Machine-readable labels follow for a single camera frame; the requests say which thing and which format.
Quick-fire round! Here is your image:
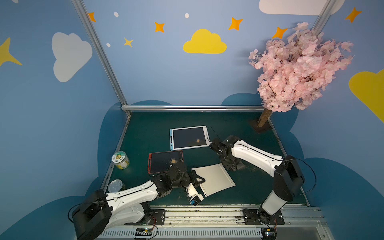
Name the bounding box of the silver can lying down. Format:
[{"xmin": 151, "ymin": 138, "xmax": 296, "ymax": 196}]
[{"xmin": 107, "ymin": 179, "xmax": 126, "ymax": 193}]

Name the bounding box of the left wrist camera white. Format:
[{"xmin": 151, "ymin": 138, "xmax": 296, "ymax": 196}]
[{"xmin": 186, "ymin": 183, "xmax": 204, "ymax": 206}]

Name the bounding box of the aluminium mounting rail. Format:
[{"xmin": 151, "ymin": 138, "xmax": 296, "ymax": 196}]
[{"xmin": 95, "ymin": 204, "xmax": 334, "ymax": 240}]

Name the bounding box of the right controller board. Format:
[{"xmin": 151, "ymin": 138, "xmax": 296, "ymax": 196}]
[{"xmin": 261, "ymin": 228, "xmax": 277, "ymax": 240}]

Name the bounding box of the red framed drawing tablet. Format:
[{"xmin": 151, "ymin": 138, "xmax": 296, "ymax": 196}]
[{"xmin": 148, "ymin": 150, "xmax": 184, "ymax": 175}]

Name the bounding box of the controller board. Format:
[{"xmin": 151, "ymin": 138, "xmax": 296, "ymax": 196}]
[
  {"xmin": 261, "ymin": 228, "xmax": 277, "ymax": 240},
  {"xmin": 134, "ymin": 228, "xmax": 156, "ymax": 239}
]

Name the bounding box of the left controller board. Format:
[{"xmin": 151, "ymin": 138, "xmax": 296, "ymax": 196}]
[{"xmin": 134, "ymin": 228, "xmax": 156, "ymax": 239}]

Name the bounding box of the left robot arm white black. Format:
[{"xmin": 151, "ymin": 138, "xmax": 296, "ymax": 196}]
[{"xmin": 68, "ymin": 163, "xmax": 206, "ymax": 240}]

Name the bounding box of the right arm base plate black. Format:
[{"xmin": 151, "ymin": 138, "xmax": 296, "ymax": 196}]
[{"xmin": 242, "ymin": 208, "xmax": 285, "ymax": 226}]

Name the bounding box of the white framed drawing tablet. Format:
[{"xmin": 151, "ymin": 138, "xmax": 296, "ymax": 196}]
[{"xmin": 192, "ymin": 164, "xmax": 236, "ymax": 197}]

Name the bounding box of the pink cherry blossom tree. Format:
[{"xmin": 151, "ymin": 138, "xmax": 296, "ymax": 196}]
[{"xmin": 249, "ymin": 22, "xmax": 354, "ymax": 133}]

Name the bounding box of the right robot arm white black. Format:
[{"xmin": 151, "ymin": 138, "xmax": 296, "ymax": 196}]
[{"xmin": 210, "ymin": 135, "xmax": 305, "ymax": 223}]

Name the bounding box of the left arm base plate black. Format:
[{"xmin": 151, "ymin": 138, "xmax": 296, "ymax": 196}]
[{"xmin": 140, "ymin": 210, "xmax": 166, "ymax": 226}]

